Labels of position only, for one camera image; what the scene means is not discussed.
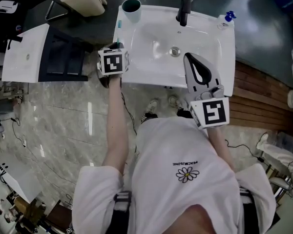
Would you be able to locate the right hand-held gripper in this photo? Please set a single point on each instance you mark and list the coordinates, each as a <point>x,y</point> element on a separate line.
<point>213,113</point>

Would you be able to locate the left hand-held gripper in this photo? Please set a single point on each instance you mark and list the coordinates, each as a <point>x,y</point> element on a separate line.
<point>113,62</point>

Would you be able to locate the teal toothbrush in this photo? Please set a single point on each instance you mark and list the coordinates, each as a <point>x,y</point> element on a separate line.
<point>119,24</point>

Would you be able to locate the teal cup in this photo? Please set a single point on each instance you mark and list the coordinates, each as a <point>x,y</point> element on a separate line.
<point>133,14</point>

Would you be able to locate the blue-capped soap bottle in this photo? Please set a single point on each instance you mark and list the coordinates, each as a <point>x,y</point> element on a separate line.
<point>230,14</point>

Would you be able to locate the person's left forearm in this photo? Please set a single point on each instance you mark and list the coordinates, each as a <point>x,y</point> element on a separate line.
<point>117,121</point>

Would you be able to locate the person's right white shoe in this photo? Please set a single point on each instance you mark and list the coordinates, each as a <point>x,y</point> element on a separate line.
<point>174,101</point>

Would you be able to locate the person's white shoe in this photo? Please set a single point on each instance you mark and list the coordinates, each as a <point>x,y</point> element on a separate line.
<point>174,101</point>
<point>152,105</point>

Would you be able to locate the person's black trousers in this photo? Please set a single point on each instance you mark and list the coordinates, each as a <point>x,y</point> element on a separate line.
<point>184,112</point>

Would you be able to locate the metal sink drain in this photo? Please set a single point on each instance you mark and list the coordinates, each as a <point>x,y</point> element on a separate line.
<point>174,51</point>

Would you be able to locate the white oval-basin sink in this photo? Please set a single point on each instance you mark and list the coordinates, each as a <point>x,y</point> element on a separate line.
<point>156,67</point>

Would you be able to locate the person's left white shoe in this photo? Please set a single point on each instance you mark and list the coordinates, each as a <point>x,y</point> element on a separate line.
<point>152,105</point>

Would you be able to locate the wooden slatted platform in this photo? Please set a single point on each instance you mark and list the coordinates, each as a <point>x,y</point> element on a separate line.
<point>258,101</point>

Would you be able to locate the cream plastic trash bin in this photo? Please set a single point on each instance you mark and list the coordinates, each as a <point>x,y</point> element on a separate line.
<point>83,1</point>

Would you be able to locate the tall black faucet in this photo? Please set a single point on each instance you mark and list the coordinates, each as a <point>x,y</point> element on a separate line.
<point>184,11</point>

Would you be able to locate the person's white shirt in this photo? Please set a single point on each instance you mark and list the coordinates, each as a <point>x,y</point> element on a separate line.
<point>175,150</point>

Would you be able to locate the white flat rectangular sink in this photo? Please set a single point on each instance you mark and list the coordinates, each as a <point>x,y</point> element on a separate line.
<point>24,60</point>

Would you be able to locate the small black faucet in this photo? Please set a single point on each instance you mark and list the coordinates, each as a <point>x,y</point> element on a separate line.
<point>14,39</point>

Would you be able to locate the white draped cloth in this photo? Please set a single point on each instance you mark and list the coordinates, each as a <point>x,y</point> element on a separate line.
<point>278,155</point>

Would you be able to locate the white flat device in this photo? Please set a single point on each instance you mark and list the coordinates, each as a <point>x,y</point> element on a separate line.
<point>2,7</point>

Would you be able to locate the person's bare neck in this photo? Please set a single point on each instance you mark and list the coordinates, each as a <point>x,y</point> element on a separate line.
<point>193,220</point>

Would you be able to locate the white flat panel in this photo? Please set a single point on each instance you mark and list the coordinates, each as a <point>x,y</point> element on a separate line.
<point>17,179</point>

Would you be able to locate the black frame sink cabinet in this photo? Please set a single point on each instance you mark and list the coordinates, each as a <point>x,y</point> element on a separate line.
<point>63,78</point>

